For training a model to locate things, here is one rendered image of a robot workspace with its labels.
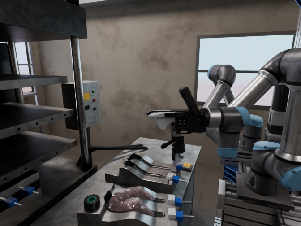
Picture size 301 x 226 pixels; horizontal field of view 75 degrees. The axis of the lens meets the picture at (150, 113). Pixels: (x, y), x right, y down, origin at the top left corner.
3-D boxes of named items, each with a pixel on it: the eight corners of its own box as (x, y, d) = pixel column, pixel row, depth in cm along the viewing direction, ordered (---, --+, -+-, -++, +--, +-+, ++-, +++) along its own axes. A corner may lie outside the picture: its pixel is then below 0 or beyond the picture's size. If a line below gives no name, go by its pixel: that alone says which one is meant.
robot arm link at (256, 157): (267, 161, 101) (271, 136, 97) (287, 176, 88) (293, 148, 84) (245, 162, 100) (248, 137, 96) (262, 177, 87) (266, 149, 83)
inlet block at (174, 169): (191, 170, 137) (191, 162, 137) (190, 172, 132) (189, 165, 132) (173, 168, 142) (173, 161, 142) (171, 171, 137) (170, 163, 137)
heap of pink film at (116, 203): (156, 196, 117) (156, 184, 115) (154, 219, 100) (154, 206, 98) (113, 193, 119) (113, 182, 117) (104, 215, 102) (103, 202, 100)
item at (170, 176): (187, 183, 129) (188, 176, 127) (186, 188, 124) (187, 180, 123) (169, 179, 133) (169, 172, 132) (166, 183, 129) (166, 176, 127)
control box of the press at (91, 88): (109, 213, 219) (101, 80, 183) (92, 234, 192) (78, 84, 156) (93, 208, 227) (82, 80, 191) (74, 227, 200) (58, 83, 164)
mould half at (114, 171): (180, 176, 148) (181, 159, 145) (170, 197, 125) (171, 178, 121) (122, 163, 166) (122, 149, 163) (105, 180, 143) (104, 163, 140)
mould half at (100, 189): (175, 202, 121) (175, 186, 118) (177, 237, 96) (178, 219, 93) (96, 197, 125) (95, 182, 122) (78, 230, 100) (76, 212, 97)
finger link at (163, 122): (151, 131, 64) (176, 129, 67) (151, 113, 63) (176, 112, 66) (148, 129, 66) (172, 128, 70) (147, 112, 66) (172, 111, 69)
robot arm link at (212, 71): (243, 134, 145) (214, 70, 126) (230, 128, 159) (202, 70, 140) (255, 125, 146) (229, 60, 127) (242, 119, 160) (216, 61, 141)
